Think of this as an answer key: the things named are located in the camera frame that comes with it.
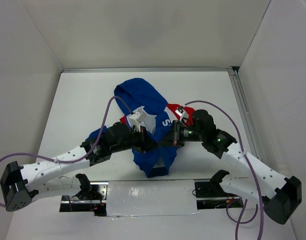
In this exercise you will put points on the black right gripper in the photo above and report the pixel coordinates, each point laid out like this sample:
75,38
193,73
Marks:
173,138

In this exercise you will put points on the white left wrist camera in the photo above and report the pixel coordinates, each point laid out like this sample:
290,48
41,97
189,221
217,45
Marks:
136,119

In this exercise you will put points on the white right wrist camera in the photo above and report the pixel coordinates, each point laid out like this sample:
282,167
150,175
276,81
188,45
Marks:
182,114

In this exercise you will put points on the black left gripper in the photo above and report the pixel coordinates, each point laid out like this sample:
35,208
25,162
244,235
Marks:
145,143

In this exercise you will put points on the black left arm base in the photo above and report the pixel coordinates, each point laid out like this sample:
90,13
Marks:
91,197

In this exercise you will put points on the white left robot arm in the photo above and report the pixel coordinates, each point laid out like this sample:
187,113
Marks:
23,184

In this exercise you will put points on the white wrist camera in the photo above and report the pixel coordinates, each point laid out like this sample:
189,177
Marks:
136,119
182,114

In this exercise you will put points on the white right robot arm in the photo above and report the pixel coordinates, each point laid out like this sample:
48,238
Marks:
277,194

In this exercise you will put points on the white taped panel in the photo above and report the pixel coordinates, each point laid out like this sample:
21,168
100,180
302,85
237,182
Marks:
151,198

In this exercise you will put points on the blue white red jacket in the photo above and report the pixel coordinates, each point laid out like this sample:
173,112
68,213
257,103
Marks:
134,95

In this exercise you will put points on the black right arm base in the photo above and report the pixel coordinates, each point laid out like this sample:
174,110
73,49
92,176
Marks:
209,194

